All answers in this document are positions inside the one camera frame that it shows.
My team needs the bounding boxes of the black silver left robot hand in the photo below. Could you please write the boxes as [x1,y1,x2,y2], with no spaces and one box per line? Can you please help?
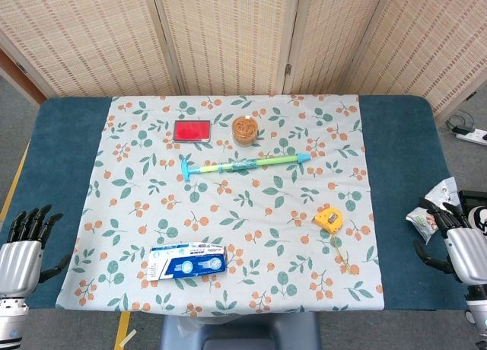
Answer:
[0,204,72,300]

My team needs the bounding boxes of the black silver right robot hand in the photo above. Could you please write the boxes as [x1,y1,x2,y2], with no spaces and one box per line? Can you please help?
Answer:
[413,196,487,301]

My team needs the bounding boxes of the yellow tape measure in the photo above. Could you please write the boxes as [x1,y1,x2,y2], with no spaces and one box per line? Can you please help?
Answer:
[312,207,353,275]

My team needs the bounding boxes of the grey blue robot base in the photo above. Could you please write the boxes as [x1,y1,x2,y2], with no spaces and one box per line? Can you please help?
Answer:
[159,311,322,350]

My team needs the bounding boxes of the white black sneaker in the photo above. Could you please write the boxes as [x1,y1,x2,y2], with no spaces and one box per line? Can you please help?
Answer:
[466,206,487,237]

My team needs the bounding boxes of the black box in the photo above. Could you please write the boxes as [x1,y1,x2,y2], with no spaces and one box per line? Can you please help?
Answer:
[458,189,487,214]

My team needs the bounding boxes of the silver snack bag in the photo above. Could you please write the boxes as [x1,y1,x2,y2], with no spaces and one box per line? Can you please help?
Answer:
[406,177,461,244]

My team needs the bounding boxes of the white power strip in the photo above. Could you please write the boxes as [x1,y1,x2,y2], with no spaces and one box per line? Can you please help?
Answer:
[454,125,487,145]

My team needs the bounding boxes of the blue white toothpaste box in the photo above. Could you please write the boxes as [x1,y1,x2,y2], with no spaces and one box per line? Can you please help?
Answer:
[146,242,229,282]

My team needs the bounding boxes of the woven folding screen panel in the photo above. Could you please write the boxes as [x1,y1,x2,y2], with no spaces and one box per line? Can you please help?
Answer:
[340,0,487,117]
[150,0,304,97]
[0,0,186,107]
[283,0,395,96]

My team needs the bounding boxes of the red ink pad case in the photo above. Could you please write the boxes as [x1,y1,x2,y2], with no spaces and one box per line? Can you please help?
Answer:
[173,119,212,143]

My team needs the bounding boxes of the floral patterned tablecloth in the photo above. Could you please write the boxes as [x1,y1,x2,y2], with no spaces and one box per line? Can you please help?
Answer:
[56,94,385,316]

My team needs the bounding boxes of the green teal toy pump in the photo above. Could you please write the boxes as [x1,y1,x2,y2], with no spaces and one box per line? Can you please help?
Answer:
[180,151,312,182]

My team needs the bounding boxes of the clear jar of rubber bands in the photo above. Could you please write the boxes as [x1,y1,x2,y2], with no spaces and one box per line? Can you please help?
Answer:
[231,115,259,148]

